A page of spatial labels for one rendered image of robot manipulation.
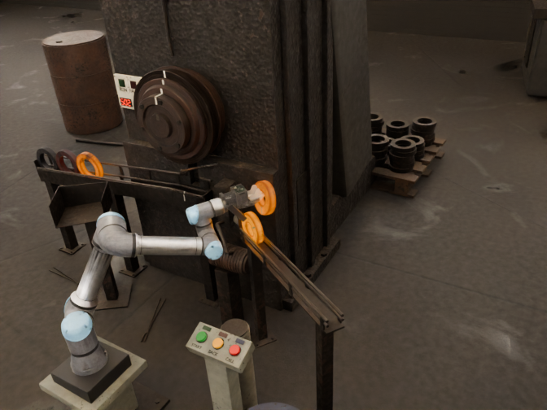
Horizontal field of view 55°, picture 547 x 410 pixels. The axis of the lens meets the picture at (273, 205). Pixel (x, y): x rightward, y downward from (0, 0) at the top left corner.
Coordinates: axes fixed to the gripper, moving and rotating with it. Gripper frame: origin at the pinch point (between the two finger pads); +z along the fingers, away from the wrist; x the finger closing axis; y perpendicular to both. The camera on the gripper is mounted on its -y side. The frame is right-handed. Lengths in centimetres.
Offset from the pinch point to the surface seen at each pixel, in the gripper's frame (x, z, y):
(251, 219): -2.6, -8.8, -8.6
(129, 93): 86, -34, 29
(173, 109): 35, -24, 36
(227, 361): -58, -44, -24
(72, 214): 76, -82, -23
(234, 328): -37, -35, -31
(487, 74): 251, 384, -121
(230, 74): 36, 6, 44
